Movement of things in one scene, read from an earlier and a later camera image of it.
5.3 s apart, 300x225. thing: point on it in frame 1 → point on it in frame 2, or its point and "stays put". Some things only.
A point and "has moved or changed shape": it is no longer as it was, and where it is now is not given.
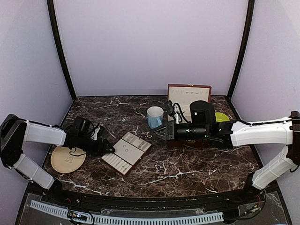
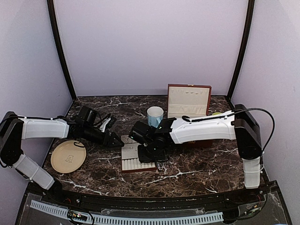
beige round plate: (64, 162) stays put
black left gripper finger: (107, 148) → (115, 140)
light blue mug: (155, 116) stays put
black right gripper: (170, 131) → (144, 159)
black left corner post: (53, 19) stays put
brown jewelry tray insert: (128, 152) has moved or changed shape
